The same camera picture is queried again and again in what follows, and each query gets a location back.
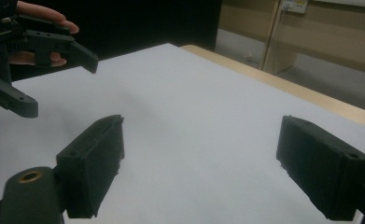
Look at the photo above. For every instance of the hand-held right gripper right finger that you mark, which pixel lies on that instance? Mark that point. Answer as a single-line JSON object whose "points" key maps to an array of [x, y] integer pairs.
{"points": [[323, 171]]}

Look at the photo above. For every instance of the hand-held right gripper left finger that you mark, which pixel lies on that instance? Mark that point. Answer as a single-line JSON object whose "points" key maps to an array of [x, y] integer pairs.
{"points": [[90, 168]]}

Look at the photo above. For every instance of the black curtain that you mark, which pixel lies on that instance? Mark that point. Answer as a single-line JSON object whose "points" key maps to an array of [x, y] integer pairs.
{"points": [[146, 21]]}

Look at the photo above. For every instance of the white paper sheet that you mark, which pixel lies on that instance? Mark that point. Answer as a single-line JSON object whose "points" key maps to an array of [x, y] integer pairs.
{"points": [[186, 109]]}

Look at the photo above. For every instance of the white wall socket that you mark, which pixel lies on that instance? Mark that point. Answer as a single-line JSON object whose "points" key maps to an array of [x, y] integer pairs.
{"points": [[293, 6]]}

